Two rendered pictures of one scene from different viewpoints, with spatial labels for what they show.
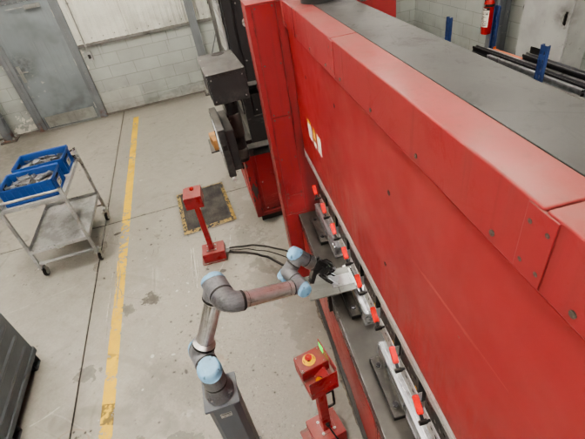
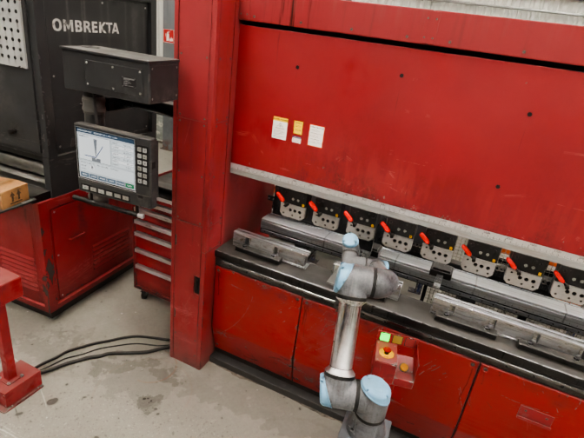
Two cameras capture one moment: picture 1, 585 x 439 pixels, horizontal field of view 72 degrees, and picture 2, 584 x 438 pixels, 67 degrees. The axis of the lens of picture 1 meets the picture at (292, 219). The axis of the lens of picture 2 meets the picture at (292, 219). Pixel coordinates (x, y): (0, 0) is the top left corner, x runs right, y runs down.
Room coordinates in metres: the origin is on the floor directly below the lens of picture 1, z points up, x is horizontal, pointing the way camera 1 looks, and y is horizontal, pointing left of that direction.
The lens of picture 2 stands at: (0.92, 1.83, 2.17)
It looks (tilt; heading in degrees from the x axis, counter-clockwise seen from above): 24 degrees down; 298
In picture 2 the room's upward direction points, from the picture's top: 8 degrees clockwise
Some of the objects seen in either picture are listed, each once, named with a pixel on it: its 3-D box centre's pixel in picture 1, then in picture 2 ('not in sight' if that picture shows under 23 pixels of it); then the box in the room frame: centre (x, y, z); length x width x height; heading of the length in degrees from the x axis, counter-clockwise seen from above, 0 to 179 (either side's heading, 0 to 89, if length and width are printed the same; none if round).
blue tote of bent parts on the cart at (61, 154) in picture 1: (43, 165); not in sight; (4.00, 2.47, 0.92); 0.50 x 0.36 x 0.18; 99
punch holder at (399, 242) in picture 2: (363, 264); (400, 232); (1.40, -0.30, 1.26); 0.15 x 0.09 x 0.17; 6
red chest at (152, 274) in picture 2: not in sight; (179, 242); (3.10, -0.48, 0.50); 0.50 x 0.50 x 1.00; 6
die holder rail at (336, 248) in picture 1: (328, 228); (270, 248); (2.12, -0.23, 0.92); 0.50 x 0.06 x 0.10; 6
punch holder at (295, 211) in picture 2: (328, 198); (295, 202); (1.99, -0.24, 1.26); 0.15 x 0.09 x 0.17; 6
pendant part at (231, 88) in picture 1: (233, 121); (122, 138); (2.77, 0.29, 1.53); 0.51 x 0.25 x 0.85; 11
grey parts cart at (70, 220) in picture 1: (60, 211); not in sight; (3.75, 2.44, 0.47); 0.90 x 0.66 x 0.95; 9
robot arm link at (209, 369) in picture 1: (211, 372); (371, 397); (1.17, 0.53, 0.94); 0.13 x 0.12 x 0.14; 24
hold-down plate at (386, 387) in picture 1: (386, 386); (465, 324); (0.96, -0.29, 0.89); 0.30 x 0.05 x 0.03; 6
